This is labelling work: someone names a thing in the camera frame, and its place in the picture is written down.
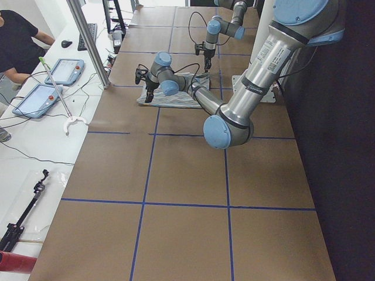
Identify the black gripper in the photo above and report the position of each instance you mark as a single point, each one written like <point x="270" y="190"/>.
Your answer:
<point x="208" y="55"/>
<point x="151" y="87"/>

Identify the navy white striped polo shirt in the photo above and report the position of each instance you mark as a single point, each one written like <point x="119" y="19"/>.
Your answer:
<point x="175" y="96"/>

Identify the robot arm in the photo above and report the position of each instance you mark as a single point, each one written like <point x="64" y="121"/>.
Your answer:
<point x="217" y="26"/>
<point x="295" y="24"/>

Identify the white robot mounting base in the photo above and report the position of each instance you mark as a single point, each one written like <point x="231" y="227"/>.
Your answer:
<point x="267" y="95"/>

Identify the metal reacher grabber tool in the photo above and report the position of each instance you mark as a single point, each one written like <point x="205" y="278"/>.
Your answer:
<point x="71" y="118"/>

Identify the far blue teach pendant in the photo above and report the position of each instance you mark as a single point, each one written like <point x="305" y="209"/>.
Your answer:
<point x="67" y="71"/>

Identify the blue teach pendant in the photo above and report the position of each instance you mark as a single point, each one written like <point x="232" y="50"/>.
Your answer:
<point x="67" y="71"/>
<point x="39" y="100"/>

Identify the black computer mouse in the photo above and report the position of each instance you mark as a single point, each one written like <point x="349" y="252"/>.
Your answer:
<point x="66" y="43"/>

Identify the near blue teach pendant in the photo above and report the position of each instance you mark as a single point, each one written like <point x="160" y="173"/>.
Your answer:
<point x="39" y="100"/>

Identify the person in black shirt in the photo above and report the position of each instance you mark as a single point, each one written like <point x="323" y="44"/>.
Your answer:
<point x="19" y="53"/>

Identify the red cylinder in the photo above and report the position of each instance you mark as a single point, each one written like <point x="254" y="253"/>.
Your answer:
<point x="16" y="263"/>

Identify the aluminium frame post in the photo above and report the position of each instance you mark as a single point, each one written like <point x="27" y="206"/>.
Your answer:
<point x="82" y="26"/>

